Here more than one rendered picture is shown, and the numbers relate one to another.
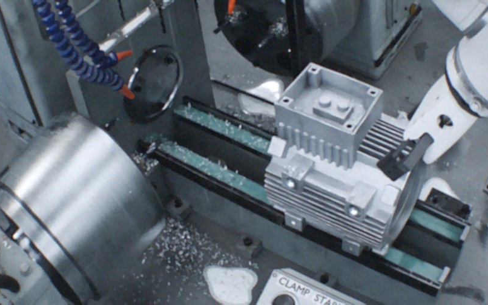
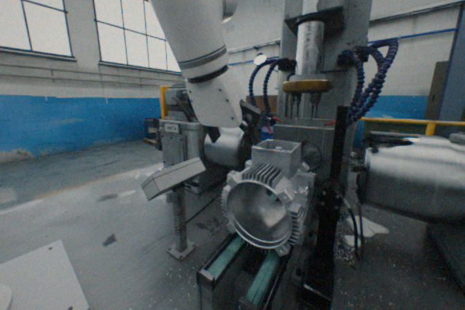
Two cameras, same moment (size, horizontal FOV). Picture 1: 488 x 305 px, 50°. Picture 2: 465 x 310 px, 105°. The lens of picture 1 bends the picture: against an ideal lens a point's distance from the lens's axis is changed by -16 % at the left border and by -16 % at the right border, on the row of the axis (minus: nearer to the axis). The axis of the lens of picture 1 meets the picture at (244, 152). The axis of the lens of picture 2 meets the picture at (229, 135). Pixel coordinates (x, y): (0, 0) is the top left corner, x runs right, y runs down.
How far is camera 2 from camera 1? 0.81 m
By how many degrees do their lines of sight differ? 76
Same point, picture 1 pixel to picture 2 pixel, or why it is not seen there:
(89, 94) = (275, 134)
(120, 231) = (222, 144)
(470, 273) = not seen: outside the picture
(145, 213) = (231, 149)
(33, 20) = (284, 106)
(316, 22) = (369, 165)
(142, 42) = (305, 135)
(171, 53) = (315, 150)
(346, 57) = (454, 262)
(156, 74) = (305, 153)
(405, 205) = (268, 243)
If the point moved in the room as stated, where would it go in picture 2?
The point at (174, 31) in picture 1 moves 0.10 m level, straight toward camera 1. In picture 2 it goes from (324, 144) to (304, 145)
